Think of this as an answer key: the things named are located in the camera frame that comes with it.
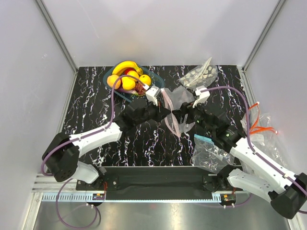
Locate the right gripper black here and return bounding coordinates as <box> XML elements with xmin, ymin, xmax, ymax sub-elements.
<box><xmin>172</xmin><ymin>97</ymin><xmax>215</xmax><ymax>135</ymax></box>

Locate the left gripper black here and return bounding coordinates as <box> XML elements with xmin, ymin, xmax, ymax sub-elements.
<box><xmin>135</xmin><ymin>98</ymin><xmax>171</xmax><ymax>127</ymax></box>

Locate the pink zip top bag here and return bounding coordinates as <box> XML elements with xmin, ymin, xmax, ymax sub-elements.
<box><xmin>161</xmin><ymin>86</ymin><xmax>195</xmax><ymax>138</ymax></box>

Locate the purple grape bunch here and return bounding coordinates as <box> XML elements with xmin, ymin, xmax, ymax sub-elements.
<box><xmin>134</xmin><ymin>82</ymin><xmax>146</xmax><ymax>96</ymax></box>

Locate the orange peach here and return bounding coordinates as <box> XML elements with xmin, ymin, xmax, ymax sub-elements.
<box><xmin>107</xmin><ymin>74</ymin><xmax>121</xmax><ymax>90</ymax></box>

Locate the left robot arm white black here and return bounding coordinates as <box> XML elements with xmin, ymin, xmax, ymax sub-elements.
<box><xmin>41</xmin><ymin>98</ymin><xmax>171</xmax><ymax>190</ymax></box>

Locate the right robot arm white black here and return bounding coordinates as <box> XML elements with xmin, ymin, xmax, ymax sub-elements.
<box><xmin>173</xmin><ymin>103</ymin><xmax>307</xmax><ymax>219</ymax></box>

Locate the clear bag with white pieces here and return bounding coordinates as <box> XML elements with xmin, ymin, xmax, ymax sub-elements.
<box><xmin>179</xmin><ymin>57</ymin><xmax>218</xmax><ymax>91</ymax></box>

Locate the blue zip top bag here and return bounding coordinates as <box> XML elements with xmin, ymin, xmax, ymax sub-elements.
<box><xmin>191</xmin><ymin>134</ymin><xmax>235</xmax><ymax>174</ymax></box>

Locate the orange zip top bag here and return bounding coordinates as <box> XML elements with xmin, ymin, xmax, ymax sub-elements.
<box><xmin>244</xmin><ymin>102</ymin><xmax>279</xmax><ymax>149</ymax></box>

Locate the orange fruit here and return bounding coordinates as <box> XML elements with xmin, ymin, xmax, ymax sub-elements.
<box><xmin>139</xmin><ymin>74</ymin><xmax>152</xmax><ymax>86</ymax></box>

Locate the teal plastic fruit tray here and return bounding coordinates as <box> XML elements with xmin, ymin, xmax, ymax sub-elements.
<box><xmin>103</xmin><ymin>64</ymin><xmax>165</xmax><ymax>103</ymax></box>

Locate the red pepper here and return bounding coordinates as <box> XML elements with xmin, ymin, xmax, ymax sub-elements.
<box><xmin>124</xmin><ymin>68</ymin><xmax>135</xmax><ymax>75</ymax></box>

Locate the yellow banana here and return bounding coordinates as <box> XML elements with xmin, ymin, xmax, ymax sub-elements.
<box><xmin>112</xmin><ymin>60</ymin><xmax>143</xmax><ymax>76</ymax></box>

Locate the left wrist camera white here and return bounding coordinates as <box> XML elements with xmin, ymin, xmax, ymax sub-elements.
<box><xmin>145</xmin><ymin>86</ymin><xmax>161</xmax><ymax>106</ymax></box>

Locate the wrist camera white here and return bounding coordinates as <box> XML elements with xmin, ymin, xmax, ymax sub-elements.
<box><xmin>192</xmin><ymin>87</ymin><xmax>210</xmax><ymax>108</ymax></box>
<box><xmin>145</xmin><ymin>86</ymin><xmax>161</xmax><ymax>106</ymax></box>

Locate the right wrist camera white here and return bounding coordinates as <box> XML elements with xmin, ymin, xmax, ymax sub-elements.
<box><xmin>192</xmin><ymin>87</ymin><xmax>210</xmax><ymax>108</ymax></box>

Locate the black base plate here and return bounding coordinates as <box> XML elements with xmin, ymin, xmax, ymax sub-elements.
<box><xmin>76</xmin><ymin>166</ymin><xmax>233</xmax><ymax>198</ymax></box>

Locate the white cable duct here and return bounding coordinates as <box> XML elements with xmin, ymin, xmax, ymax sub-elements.
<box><xmin>42</xmin><ymin>191</ymin><xmax>223</xmax><ymax>203</ymax></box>

